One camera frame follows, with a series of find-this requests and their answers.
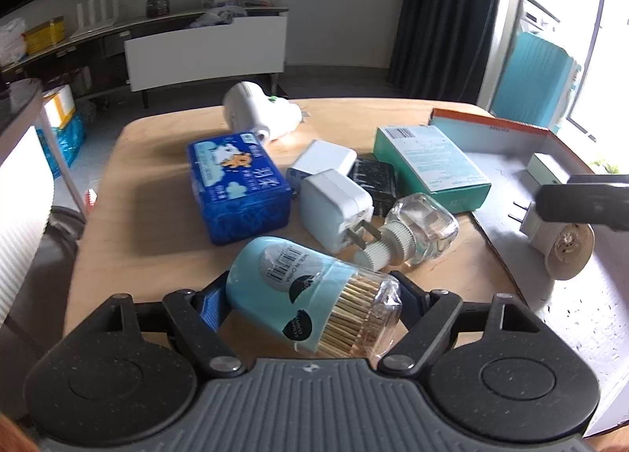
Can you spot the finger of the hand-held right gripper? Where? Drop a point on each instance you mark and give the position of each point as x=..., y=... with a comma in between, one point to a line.
x=580, y=203

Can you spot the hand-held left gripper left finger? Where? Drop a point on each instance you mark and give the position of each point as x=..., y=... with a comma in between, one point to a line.
x=214, y=302

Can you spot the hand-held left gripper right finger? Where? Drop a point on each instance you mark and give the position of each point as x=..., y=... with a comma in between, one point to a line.
x=408, y=297

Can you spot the small white plug adapter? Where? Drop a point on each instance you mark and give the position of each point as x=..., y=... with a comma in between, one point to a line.
x=533, y=230

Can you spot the light blue toothpick jar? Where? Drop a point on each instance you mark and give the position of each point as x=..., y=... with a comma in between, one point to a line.
x=295, y=285

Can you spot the orange-edged cardboard box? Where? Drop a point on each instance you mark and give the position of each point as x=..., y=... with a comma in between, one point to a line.
x=496, y=171

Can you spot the black charger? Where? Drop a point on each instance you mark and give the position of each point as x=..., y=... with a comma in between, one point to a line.
x=376, y=181

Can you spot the white charger with prongs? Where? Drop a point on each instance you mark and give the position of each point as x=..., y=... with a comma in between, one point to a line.
x=329, y=206

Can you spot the pale green small box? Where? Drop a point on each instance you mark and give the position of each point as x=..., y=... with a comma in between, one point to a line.
x=545, y=169

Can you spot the clear glass bottle white cap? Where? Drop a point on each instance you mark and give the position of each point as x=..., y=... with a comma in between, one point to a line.
x=422, y=223

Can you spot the blue tissue pack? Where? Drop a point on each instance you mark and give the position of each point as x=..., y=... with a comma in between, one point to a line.
x=236, y=186

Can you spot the teal cardboard package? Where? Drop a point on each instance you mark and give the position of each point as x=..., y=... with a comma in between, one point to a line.
x=432, y=167

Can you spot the teal suitcase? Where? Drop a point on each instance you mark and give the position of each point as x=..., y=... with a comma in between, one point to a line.
x=535, y=78

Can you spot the white charger block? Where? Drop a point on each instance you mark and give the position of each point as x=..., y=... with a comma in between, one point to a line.
x=324, y=157

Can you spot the white washing machine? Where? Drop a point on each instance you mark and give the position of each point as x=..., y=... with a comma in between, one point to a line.
x=535, y=14

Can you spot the blue plastic bag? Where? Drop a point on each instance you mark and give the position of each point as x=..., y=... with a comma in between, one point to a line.
x=64, y=142

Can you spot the white curved counter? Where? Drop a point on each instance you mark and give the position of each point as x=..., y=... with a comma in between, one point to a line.
x=19, y=176

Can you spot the dark curtain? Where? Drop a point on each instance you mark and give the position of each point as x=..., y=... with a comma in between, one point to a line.
x=442, y=14

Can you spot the white television cabinet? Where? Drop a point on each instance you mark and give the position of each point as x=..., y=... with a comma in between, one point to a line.
x=206, y=53

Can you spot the white and yellow carton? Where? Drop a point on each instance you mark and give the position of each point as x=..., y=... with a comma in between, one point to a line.
x=59, y=105

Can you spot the bluish crumpled bag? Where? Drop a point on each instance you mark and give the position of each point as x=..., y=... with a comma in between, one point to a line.
x=221, y=15

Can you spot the tray of small items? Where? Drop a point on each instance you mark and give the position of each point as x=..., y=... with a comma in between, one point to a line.
x=236, y=0

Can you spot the white router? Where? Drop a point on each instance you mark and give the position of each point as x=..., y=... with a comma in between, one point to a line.
x=98, y=12

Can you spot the yellow box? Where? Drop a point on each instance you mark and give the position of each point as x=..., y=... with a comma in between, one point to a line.
x=44, y=34

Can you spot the white plastic bag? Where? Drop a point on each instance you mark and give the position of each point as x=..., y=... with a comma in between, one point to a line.
x=10, y=41

